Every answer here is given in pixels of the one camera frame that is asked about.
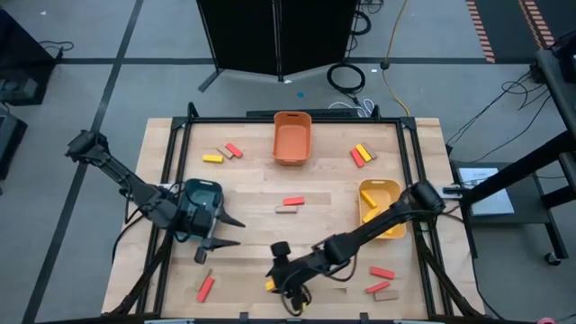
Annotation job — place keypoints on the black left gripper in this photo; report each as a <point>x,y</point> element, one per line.
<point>198,222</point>

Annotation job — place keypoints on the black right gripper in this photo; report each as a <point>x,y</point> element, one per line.
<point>292,276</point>

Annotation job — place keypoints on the yellow wooden block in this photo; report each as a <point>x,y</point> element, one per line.
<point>212,158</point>
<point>368,199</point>
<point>371,215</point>
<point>363,153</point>
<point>389,232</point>
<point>270,285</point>

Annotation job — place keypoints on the natural wooden block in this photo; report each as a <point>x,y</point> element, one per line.
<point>286,209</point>
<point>225,152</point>
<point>371,150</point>
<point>202,276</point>
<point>386,295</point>

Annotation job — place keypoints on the red wooden block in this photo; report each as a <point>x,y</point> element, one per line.
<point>205,289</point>
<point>233,150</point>
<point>357,158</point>
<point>382,272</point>
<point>377,287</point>
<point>293,200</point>

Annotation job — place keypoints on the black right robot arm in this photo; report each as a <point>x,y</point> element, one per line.
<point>382,220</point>

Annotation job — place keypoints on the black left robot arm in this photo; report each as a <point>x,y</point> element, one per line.
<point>117,173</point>

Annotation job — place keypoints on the teal plastic bin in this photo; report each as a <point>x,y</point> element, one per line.
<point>198,185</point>

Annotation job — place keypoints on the orange plastic bin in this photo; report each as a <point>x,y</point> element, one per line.
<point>292,139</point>

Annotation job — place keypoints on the yellow plastic bin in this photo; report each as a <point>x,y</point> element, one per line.
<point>390,198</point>

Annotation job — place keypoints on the black folding partition screen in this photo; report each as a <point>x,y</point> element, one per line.
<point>243,36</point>

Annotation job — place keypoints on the white sheet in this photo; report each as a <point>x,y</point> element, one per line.
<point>488,191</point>

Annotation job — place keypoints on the black equipment box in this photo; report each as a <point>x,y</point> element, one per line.
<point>9,144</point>

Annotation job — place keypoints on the black wheeled cart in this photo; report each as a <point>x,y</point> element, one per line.
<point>531,211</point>

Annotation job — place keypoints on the black diagonal beam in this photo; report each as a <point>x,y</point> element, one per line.
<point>517,166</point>

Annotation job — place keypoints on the black desk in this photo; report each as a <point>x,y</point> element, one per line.
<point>22,58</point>

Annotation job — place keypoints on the pink tape roll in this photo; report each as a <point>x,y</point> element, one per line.
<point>546,321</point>

